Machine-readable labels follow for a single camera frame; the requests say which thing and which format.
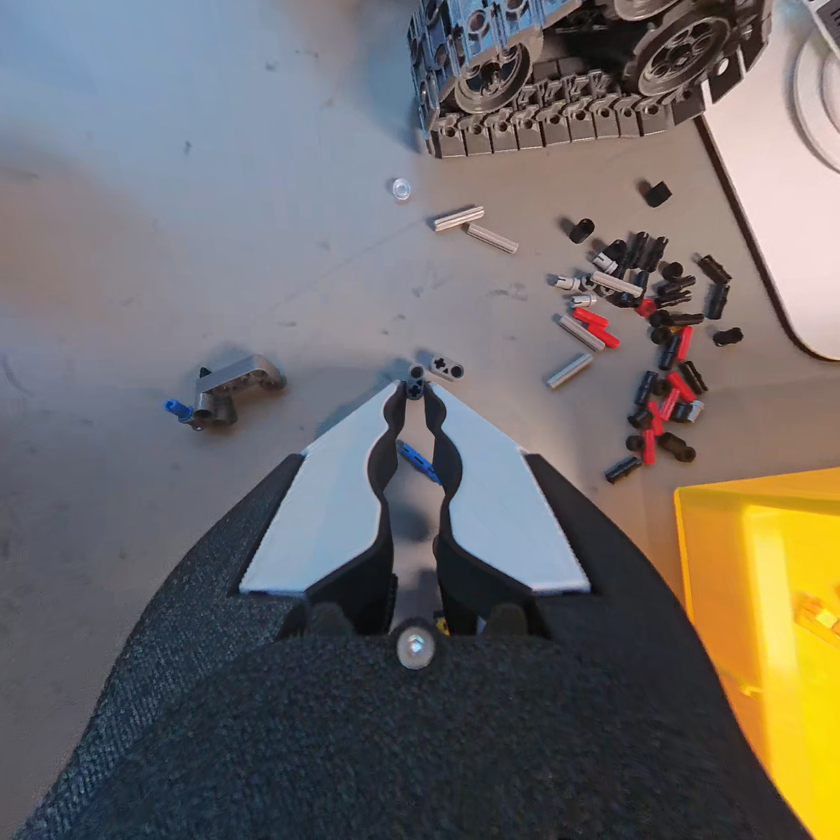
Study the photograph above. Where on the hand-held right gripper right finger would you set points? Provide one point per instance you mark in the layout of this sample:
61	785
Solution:
512	518

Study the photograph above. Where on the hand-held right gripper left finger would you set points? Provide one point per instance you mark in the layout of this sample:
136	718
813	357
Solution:
321	518

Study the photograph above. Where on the blue axle pin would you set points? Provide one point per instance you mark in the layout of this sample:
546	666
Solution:
417	460

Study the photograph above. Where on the grey two-hole connector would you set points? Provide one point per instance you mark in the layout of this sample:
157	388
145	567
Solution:
447	369
416	382

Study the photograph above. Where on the grey desk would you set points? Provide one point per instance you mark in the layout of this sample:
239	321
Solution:
164	229

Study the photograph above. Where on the grey bent beam assembly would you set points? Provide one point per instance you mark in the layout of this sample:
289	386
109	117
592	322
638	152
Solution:
229	387

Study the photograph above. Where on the pile of small connector pins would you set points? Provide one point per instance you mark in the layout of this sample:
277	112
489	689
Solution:
663	315

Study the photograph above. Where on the yellow parts bin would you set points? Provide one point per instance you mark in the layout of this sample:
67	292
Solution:
787	558

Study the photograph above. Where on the clear round stud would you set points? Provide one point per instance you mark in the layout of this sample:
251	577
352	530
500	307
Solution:
401	189

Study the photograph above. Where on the yellow tracked brick bulldozer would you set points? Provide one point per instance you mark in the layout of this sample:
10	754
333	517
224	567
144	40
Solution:
558	79

